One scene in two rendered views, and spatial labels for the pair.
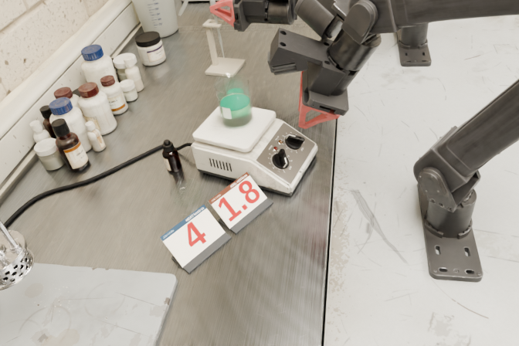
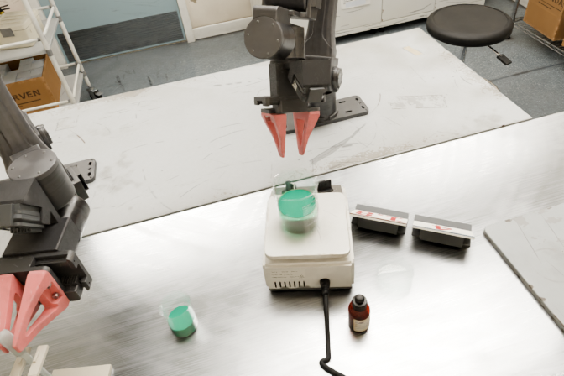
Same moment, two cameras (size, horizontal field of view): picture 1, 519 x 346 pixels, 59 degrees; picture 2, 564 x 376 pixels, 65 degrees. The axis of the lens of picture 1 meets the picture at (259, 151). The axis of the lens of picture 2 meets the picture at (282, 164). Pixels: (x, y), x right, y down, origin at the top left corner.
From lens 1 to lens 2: 0.99 m
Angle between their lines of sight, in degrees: 80
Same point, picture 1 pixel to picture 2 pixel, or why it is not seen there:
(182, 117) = not seen: outside the picture
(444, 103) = (168, 141)
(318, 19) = (291, 35)
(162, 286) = (501, 230)
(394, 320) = (409, 119)
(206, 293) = (475, 206)
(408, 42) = not seen: hidden behind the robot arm
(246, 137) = (326, 200)
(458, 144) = (331, 40)
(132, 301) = (532, 242)
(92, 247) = (524, 331)
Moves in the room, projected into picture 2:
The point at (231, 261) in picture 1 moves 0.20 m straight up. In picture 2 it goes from (436, 205) to (454, 109)
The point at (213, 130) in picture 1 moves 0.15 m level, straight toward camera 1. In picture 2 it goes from (328, 235) to (401, 185)
